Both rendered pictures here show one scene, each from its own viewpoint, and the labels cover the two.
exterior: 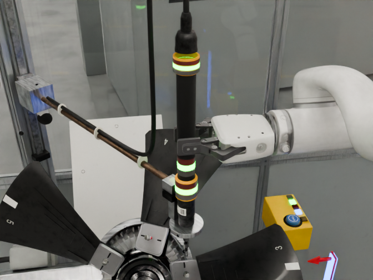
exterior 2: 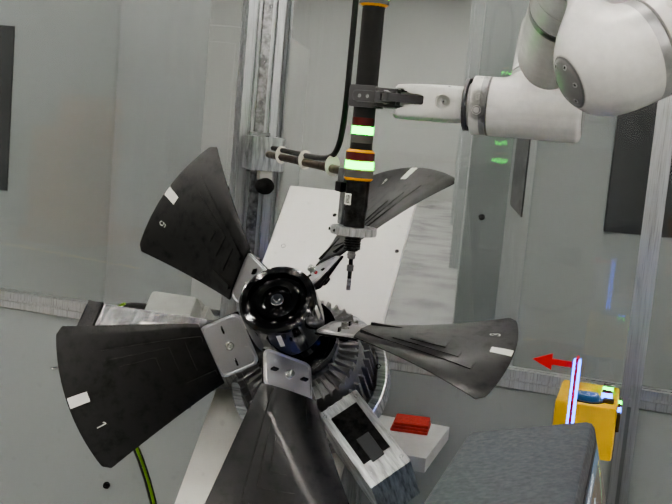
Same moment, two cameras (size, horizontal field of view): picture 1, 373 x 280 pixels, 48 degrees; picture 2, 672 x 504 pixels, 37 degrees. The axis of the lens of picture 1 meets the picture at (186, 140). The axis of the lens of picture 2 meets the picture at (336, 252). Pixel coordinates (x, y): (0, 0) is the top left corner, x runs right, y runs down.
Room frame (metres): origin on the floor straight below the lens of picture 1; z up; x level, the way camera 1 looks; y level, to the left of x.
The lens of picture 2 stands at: (-0.71, -0.63, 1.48)
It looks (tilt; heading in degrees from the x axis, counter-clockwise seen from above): 7 degrees down; 26
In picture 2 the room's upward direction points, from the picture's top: 5 degrees clockwise
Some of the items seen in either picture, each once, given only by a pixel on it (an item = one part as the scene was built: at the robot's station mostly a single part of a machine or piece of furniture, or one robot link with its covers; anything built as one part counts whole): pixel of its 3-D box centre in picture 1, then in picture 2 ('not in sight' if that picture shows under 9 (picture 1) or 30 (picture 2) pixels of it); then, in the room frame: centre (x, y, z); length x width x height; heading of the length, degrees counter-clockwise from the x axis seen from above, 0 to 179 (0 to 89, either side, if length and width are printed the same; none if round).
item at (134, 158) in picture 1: (97, 134); (304, 162); (0.87, 0.21, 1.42); 0.54 x 0.01 x 0.01; 44
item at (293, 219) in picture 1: (292, 220); (587, 397); (0.95, -0.32, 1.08); 0.04 x 0.04 x 0.02
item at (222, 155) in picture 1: (230, 146); (407, 99); (0.62, -0.08, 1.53); 0.08 x 0.06 x 0.01; 159
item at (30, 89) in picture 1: (34, 93); (263, 153); (1.10, 0.43, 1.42); 0.10 x 0.07 x 0.08; 44
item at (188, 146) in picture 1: (197, 149); (369, 96); (0.62, -0.02, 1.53); 0.07 x 0.03 x 0.03; 99
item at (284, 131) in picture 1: (277, 133); (479, 105); (0.67, -0.17, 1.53); 0.09 x 0.03 x 0.08; 9
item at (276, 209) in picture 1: (285, 223); (585, 422); (0.99, -0.31, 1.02); 0.16 x 0.10 x 0.11; 9
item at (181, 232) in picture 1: (182, 205); (353, 201); (0.65, 0.01, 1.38); 0.09 x 0.07 x 0.10; 44
